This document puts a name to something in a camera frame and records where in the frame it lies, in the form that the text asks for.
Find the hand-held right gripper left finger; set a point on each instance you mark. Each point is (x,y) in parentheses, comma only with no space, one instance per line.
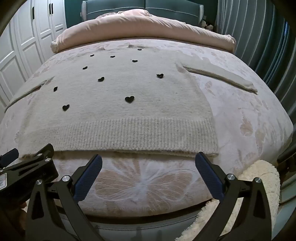
(89,177)

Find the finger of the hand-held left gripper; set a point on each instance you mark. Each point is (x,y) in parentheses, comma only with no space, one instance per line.
(45,150)
(9,154)

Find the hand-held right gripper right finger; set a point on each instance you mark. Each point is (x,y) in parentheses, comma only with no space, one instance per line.
(208,175)

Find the white fluffy fleece cloth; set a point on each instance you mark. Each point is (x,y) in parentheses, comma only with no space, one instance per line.
(259,185)

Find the butterfly print bed blanket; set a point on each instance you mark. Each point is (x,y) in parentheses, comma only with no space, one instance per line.
(242,120)

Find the white panelled wardrobe door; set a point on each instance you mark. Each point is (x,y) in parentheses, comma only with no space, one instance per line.
(27,39)

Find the blue-grey curtain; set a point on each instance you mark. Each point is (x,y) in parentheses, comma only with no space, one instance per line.
(259,39)

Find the small plush toys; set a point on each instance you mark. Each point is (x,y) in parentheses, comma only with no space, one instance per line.
(207,26)

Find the long beige pillow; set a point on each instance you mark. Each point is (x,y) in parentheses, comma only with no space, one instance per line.
(143,30)

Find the teal padded headboard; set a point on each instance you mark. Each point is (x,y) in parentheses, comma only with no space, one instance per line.
(148,8)

